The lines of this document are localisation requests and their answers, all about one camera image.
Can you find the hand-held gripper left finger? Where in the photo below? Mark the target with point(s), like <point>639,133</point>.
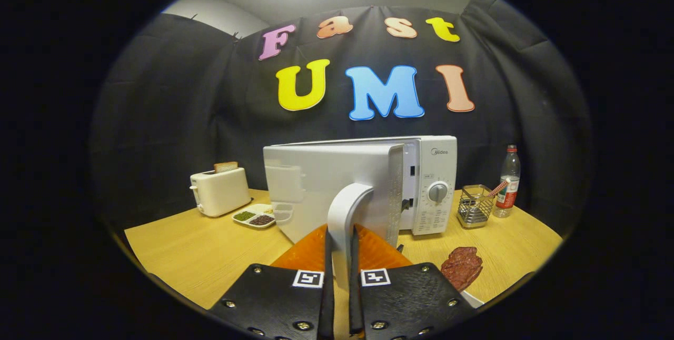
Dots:
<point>279,303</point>

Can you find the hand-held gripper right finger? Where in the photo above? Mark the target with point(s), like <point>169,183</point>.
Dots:
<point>410,303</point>

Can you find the brown meat slice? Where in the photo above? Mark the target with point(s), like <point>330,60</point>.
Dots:
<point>462,268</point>

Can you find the white toaster oven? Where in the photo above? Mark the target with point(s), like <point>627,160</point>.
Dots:
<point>326,182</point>

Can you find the cream bread toaster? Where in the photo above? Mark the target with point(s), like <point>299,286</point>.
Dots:
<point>221,192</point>

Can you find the small white ridged tray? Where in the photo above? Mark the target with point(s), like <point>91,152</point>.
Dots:
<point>474,299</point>

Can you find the white divided bean dish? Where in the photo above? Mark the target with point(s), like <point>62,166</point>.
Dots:
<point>253,217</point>

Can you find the red checked stick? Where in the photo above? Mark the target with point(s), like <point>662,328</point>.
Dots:
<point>498,188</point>

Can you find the toast slice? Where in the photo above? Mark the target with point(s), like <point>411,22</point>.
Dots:
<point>226,167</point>

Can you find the clear plastic bottle red cap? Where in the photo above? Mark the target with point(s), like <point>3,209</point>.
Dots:
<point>508,182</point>

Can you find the black backdrop cloth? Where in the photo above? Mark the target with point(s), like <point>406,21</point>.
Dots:
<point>184,119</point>

